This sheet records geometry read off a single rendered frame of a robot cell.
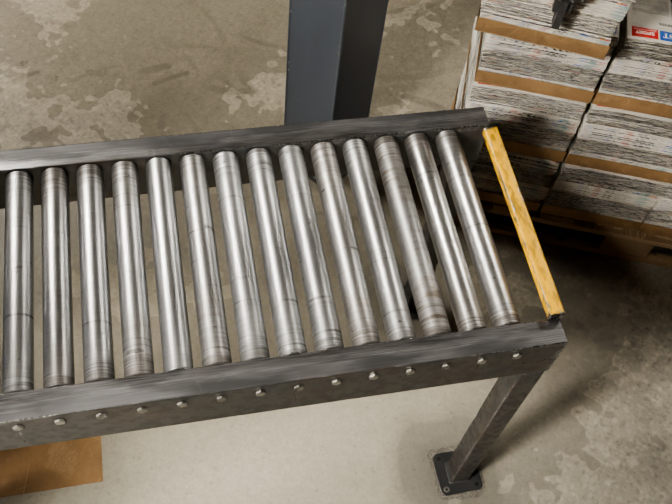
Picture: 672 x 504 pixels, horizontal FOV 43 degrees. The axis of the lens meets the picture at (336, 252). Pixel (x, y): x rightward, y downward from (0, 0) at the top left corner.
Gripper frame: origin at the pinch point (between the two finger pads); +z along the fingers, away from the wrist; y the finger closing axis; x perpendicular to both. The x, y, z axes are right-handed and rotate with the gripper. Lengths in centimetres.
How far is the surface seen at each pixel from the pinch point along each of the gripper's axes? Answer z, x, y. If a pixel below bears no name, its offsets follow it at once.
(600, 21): 3.0, -3.0, -9.2
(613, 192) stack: 67, -12, -35
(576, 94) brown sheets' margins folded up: 33.1, -11.8, -13.6
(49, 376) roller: 16, 91, 75
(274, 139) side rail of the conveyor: 16, 34, 51
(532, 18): 6.4, -4.0, 4.1
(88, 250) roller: 16, 66, 77
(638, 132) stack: 41, -12, -32
